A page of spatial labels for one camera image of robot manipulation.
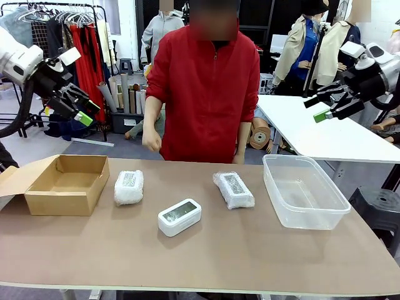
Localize mannequin with blue shirt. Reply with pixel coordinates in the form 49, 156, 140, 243
273, 0, 329, 89

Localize clear plastic container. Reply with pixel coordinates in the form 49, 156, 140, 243
262, 154, 352, 231

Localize mannequin legs on floor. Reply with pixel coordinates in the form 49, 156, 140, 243
124, 120, 146, 140

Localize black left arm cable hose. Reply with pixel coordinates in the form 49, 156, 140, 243
0, 77, 36, 139

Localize grey step stool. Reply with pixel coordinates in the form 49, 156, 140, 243
119, 57, 134, 76

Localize dark grey storage bin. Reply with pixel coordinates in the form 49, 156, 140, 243
111, 111, 146, 134

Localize black hanging garment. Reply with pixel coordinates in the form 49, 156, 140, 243
46, 17, 75, 60

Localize person's right hand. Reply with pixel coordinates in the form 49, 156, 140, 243
142, 132, 163, 154

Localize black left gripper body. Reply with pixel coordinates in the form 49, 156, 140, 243
30, 57, 76, 100

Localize tall grey paper roll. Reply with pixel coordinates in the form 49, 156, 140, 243
121, 73, 131, 114

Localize white side table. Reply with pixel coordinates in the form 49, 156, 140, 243
256, 94, 400, 165

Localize bubble-wrapped white clock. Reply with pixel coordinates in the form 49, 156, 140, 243
113, 169, 145, 206
212, 171, 256, 211

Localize cream paper roll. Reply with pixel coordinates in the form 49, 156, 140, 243
108, 77, 121, 109

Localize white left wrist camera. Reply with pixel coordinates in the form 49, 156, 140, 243
58, 46, 83, 66

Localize person's right forearm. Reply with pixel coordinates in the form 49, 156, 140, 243
142, 95, 166, 141

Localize red hanging dress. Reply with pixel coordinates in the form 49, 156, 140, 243
69, 24, 107, 123

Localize open brown cardboard box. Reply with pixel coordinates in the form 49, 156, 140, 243
0, 154, 111, 217

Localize mannequin in cream jacket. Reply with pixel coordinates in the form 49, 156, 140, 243
315, 0, 362, 91

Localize metal bar on floor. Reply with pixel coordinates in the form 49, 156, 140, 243
71, 137, 115, 148

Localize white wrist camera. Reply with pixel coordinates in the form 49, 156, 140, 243
339, 41, 366, 59
58, 46, 83, 66

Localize black tripod pole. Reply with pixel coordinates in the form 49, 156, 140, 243
302, 23, 332, 98

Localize white computer case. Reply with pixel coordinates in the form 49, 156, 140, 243
259, 73, 276, 94

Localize large brown cardboard spool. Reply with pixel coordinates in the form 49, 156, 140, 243
249, 117, 273, 152

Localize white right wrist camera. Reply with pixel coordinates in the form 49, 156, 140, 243
339, 41, 366, 59

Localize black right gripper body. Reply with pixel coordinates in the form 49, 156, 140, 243
342, 62, 389, 101

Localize person's left forearm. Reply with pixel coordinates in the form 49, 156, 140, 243
234, 121, 253, 157

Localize cream hanging garment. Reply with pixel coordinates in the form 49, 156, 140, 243
95, 20, 112, 65

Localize black plastic stool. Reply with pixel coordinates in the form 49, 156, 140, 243
348, 186, 400, 257

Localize slanted grey paper roll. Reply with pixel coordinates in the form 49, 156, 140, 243
96, 81, 118, 113

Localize unwrapped white digital clock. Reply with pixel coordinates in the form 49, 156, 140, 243
157, 198, 203, 238

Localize person in black clothing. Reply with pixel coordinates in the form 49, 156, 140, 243
0, 140, 19, 171

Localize grey hanging garment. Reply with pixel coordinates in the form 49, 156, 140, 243
0, 7, 34, 48

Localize person in red jacket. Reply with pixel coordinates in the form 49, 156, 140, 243
142, 0, 261, 165

